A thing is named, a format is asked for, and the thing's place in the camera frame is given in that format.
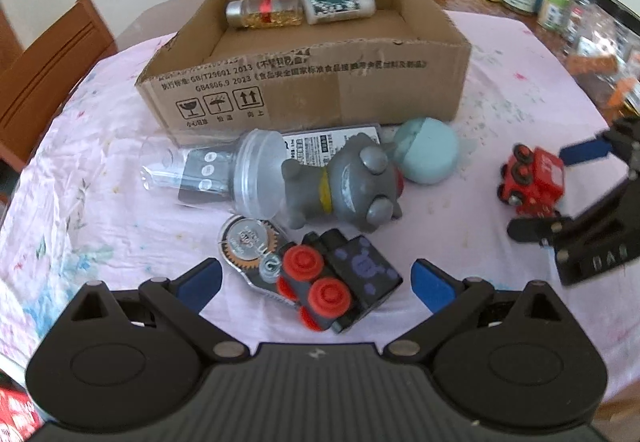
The green lidded container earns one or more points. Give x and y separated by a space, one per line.
552 12

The black toy train red wheels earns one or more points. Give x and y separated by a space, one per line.
360 267

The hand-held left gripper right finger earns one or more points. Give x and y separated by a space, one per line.
430 282

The grey toy figure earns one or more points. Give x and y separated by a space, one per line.
345 182

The brown cardboard box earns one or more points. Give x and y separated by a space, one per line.
300 87

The clear plastic wrapper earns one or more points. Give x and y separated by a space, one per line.
160 167

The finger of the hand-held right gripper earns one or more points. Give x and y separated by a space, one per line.
537 228
582 149

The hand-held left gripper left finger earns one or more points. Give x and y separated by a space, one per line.
202 279

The red toy fire truck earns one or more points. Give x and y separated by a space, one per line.
537 182

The wooden chair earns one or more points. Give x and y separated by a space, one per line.
45 72

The clear correction tape dispenser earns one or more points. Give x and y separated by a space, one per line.
245 239

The teal round case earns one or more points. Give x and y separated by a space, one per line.
430 154

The clear glass jar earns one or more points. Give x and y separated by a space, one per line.
582 12

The gold capsule bottle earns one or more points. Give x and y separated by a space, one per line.
265 12

